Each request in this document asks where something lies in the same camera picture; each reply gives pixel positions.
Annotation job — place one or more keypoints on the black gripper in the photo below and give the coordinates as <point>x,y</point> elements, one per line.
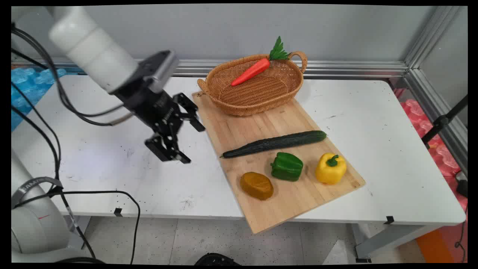
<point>151,106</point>

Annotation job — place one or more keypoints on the brown toy potato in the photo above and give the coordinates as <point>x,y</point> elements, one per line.
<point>257,185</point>

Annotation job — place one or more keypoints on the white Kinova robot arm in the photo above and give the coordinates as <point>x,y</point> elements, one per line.
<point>89,48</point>

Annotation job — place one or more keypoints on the woven wicker basket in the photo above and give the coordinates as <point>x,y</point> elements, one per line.
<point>261,95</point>

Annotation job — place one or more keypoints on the orange toy carrot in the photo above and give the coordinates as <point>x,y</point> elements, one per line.
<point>251,72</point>

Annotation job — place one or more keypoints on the dark green toy cucumber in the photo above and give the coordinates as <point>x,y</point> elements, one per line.
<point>276,143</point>

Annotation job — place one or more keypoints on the green toy bell pepper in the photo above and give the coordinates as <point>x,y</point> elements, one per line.
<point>286,167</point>

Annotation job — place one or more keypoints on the black round object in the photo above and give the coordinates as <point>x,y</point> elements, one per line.
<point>216,259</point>

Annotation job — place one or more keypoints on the wooden cutting board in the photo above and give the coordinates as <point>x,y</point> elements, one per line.
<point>295,203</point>

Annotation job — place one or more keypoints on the blue foam mat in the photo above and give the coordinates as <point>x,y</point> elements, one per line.
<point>26,87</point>

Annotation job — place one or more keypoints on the yellow toy bell pepper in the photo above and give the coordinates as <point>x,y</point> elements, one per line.
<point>330,172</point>

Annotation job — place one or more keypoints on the grey table leg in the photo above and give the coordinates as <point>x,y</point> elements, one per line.
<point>392,239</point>

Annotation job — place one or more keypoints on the black tripod stand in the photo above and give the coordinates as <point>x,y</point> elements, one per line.
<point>440,123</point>

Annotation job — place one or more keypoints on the red foam mat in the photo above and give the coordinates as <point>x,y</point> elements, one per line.
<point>444,158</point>

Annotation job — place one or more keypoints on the orange floor mat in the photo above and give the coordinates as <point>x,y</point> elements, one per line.
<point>437,248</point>

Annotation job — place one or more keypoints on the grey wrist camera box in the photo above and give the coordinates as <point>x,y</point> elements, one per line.
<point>160,69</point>

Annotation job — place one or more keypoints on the aluminium frame rail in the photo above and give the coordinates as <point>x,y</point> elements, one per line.
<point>336,69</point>

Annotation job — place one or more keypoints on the aluminium frame post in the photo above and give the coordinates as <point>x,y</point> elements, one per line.
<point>429,78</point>

